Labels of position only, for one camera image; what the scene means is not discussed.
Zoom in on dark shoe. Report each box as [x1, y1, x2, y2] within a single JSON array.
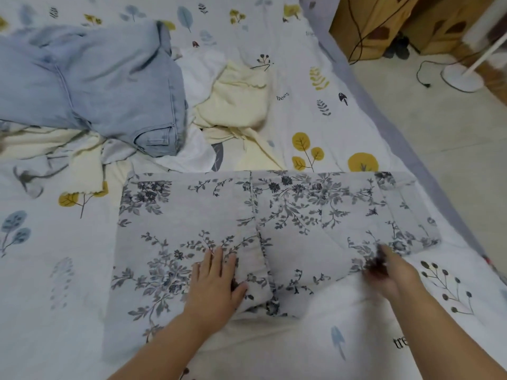
[[395, 35, 411, 60], [382, 37, 399, 60]]

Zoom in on person's left hand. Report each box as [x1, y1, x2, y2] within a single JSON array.
[[184, 248, 248, 333]]

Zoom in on light blue denim jeans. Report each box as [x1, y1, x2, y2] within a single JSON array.
[[0, 21, 189, 159]]

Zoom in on person's left forearm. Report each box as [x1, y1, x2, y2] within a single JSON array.
[[109, 312, 215, 380]]

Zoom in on wooden dressing table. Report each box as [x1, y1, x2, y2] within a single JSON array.
[[328, 0, 507, 64]]

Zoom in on bed with leaf print bedding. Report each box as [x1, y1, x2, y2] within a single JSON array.
[[0, 0, 507, 380]]

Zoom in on person's right hand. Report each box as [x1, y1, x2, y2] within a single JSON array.
[[363, 243, 425, 301]]

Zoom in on person's right forearm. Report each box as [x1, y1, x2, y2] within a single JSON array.
[[392, 284, 507, 380]]

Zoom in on black fan cable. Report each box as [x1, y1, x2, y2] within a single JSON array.
[[417, 50, 484, 89]]

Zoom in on white standing fan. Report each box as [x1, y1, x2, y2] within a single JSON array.
[[441, 10, 507, 94]]

